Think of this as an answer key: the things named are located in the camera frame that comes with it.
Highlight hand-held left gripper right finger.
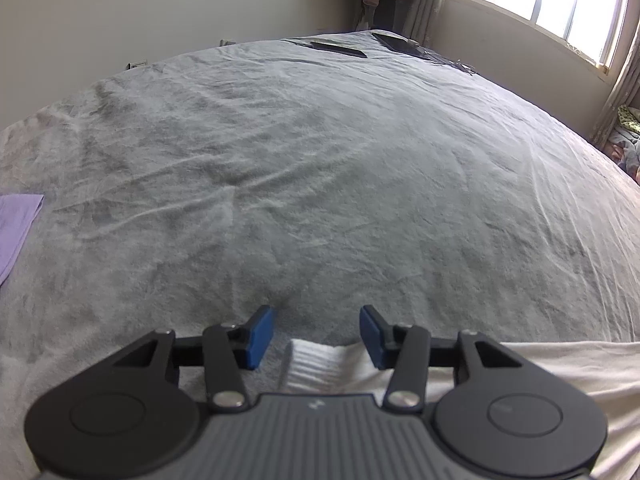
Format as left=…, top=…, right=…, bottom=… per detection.
left=361, top=305, right=506, bottom=410

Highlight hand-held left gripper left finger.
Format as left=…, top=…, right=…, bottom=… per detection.
left=111, top=306, right=275, bottom=411

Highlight white pants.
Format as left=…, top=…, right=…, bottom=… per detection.
left=287, top=339, right=640, bottom=480

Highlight purple folded shorts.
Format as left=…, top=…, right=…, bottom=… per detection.
left=0, top=193, right=45, bottom=286

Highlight dark flat phone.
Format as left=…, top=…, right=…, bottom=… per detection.
left=309, top=40, right=368, bottom=58

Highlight black tablet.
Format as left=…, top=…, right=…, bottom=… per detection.
left=371, top=31, right=426, bottom=57

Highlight grey blue folded bedding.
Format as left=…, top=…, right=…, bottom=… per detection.
left=607, top=127, right=640, bottom=181

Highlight charging cable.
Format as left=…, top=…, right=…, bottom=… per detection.
left=425, top=49, right=481, bottom=76

